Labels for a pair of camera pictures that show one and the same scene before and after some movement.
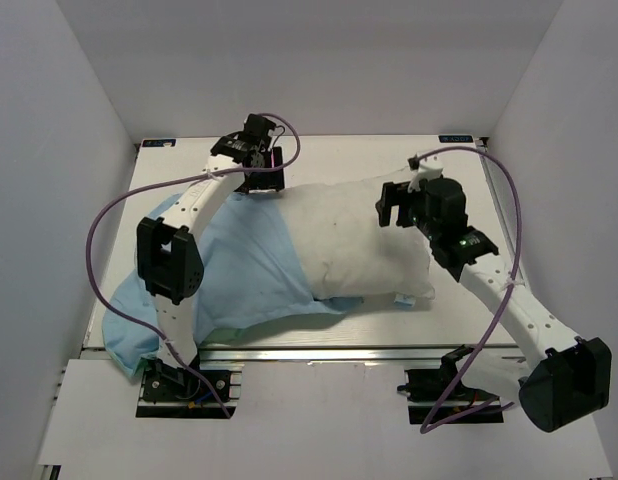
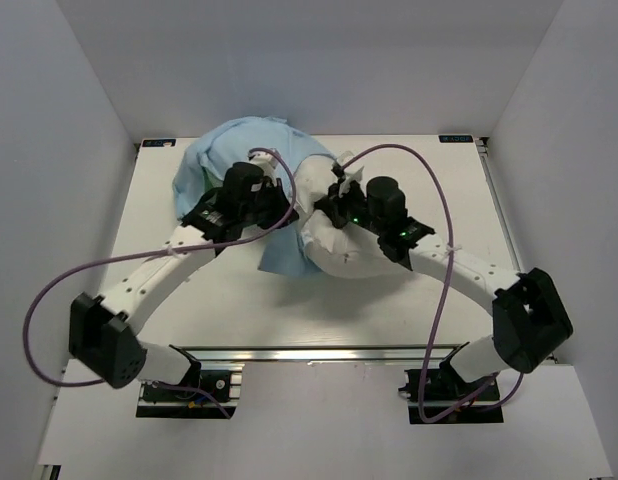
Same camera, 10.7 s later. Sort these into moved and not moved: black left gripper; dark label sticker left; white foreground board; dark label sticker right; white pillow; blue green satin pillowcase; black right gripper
Moved: black right gripper; black left gripper; white pillow; blue green satin pillowcase
Not moved: dark label sticker right; white foreground board; dark label sticker left
